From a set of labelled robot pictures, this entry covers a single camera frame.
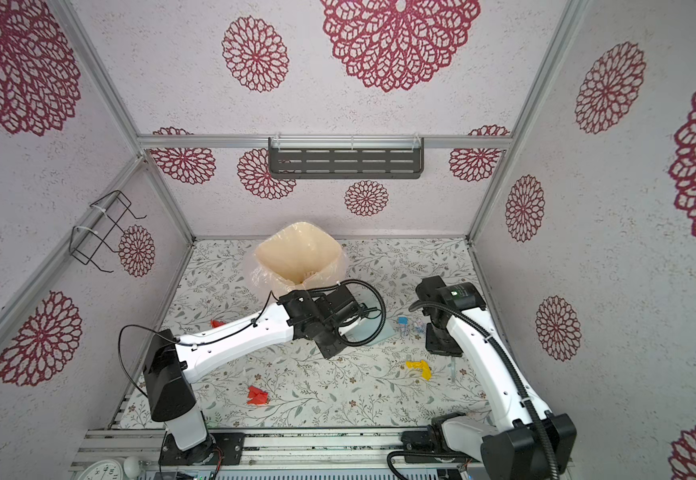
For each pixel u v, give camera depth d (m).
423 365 0.86
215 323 0.95
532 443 0.37
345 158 0.95
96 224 0.76
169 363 0.48
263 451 0.75
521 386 0.41
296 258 0.98
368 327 0.66
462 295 0.51
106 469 0.67
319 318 0.54
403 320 0.99
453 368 0.84
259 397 0.81
